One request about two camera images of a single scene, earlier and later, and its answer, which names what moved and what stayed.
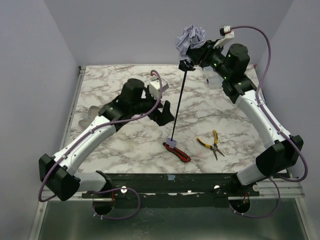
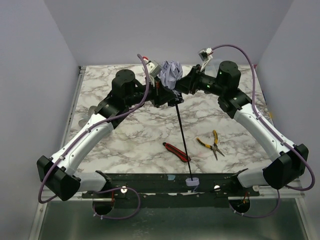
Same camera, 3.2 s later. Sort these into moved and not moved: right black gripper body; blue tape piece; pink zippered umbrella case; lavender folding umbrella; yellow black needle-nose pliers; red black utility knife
Moved: right black gripper body; lavender folding umbrella
Not moved: yellow black needle-nose pliers; red black utility knife; pink zippered umbrella case; blue tape piece
